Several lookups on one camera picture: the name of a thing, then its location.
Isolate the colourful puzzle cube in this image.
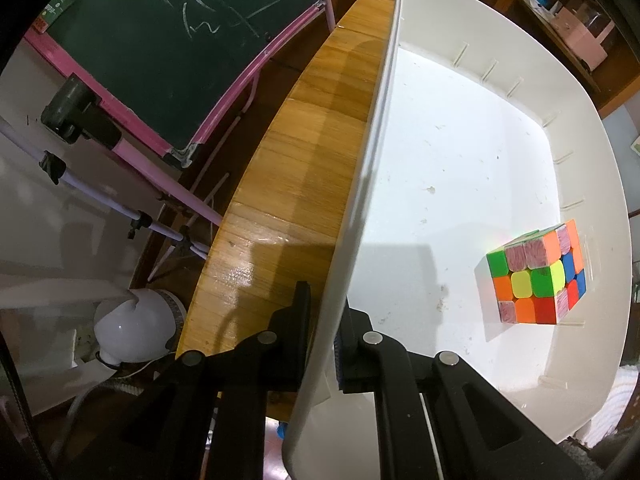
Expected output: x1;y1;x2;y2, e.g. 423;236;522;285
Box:
486;218;587;326

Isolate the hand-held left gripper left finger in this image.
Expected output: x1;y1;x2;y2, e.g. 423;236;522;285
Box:
65;280;313;480

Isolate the white round fan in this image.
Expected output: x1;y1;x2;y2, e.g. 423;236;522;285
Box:
93;287;187;366

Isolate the dark wooden shelf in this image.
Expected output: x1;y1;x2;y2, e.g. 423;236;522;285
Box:
517;0;640;116

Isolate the white plastic bin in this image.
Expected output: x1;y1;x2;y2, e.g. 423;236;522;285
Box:
281;0;632;480

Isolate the dark stand clamp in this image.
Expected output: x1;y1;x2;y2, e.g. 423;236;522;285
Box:
41;74;123;147

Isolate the green chalkboard with pink frame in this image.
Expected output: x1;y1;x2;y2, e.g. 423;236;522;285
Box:
22;0;336;168

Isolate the white pole light stand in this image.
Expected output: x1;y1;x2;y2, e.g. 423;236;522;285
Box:
0;115;223;261

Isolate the red green card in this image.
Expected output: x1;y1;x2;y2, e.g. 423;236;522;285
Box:
32;0;76;33

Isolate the pink appliance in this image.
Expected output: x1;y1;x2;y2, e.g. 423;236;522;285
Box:
550;2;613;71

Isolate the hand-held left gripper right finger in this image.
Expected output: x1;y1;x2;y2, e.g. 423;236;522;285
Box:
332;306;586;480

